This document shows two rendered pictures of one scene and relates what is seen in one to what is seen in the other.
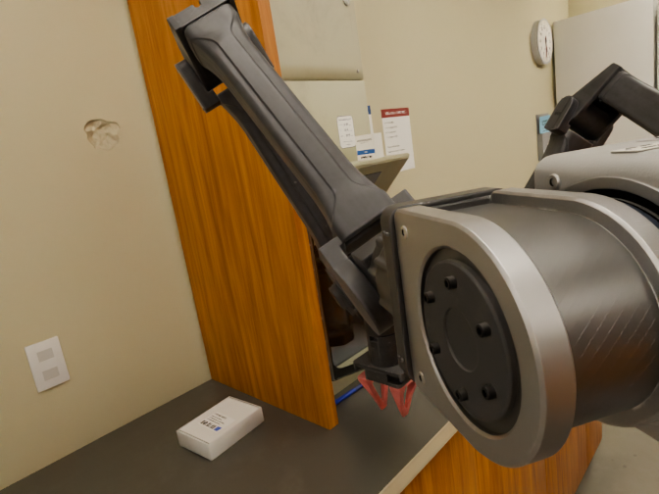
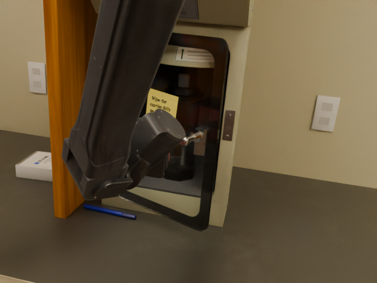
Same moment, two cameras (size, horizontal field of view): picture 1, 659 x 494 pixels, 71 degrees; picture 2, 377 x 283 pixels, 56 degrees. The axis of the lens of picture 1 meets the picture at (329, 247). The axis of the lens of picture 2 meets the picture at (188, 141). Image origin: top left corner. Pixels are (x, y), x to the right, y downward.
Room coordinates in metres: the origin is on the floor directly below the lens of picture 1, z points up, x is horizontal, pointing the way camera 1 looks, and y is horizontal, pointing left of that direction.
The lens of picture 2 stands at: (0.76, -0.72, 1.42)
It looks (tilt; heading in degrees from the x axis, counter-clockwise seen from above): 19 degrees down; 56
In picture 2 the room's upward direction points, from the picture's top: 5 degrees clockwise
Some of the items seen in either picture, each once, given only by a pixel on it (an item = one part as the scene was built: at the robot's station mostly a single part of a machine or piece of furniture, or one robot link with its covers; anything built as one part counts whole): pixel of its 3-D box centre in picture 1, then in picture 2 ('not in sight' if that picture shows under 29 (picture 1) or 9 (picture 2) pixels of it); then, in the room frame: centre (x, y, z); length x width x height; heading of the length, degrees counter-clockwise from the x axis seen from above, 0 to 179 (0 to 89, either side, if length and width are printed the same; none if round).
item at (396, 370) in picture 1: (385, 349); not in sight; (0.72, -0.07, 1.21); 0.10 x 0.07 x 0.07; 45
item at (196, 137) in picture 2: not in sight; (174, 134); (1.11, -0.16, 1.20); 0.10 x 0.05 x 0.03; 115
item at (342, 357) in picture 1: (369, 290); (154, 128); (1.11, -0.08, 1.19); 0.30 x 0.01 x 0.40; 115
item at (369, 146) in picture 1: (369, 146); not in sight; (1.17, -0.14, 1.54); 0.05 x 0.05 x 0.06; 58
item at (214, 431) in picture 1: (221, 425); (51, 166); (0.98, 0.31, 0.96); 0.16 x 0.12 x 0.04; 141
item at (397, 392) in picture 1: (395, 388); not in sight; (0.71, -0.07, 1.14); 0.07 x 0.07 x 0.09; 45
